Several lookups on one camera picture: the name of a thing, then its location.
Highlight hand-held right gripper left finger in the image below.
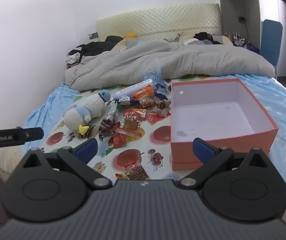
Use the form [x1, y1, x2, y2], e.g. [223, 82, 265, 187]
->
[17, 138, 113, 192]

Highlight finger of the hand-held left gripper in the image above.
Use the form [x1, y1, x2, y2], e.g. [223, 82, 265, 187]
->
[18, 127, 45, 142]

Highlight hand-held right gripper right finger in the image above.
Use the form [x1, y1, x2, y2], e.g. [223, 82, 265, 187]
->
[179, 137, 276, 192]

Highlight pink cardboard box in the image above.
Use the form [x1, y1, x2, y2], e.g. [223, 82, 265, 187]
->
[170, 78, 279, 171]

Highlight clear golden snack packet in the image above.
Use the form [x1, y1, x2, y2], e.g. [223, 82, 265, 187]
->
[115, 164, 151, 180]

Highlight blue white snack packet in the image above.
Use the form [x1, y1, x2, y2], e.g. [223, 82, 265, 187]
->
[118, 95, 136, 106]

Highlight orange snack packet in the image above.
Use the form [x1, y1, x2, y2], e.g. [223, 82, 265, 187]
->
[132, 84, 156, 99]

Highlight white plush penguin toy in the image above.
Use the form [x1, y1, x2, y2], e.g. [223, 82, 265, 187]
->
[64, 89, 111, 133]

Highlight fruit print bed sheet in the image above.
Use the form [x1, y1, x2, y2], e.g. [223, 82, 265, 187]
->
[42, 74, 236, 180]

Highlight dark blue plastic wrapper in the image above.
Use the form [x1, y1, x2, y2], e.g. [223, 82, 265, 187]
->
[154, 82, 171, 100]

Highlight white tube pack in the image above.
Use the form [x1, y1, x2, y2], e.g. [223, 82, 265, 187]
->
[115, 78, 154, 100]

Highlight pale blue plastic bag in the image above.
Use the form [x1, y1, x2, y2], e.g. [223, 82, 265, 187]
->
[142, 70, 163, 85]

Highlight black clothes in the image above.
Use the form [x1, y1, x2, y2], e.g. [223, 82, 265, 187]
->
[68, 35, 125, 64]

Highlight pile of mixed clothes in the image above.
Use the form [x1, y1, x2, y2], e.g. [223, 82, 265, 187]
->
[179, 31, 224, 46]

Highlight nightstand clutter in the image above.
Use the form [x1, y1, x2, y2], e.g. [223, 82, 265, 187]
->
[229, 32, 253, 48]

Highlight cream quilted headboard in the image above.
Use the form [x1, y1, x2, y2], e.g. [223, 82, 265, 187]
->
[96, 3, 223, 40]

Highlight white cabinet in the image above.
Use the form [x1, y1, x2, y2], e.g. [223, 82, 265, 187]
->
[218, 0, 286, 55]

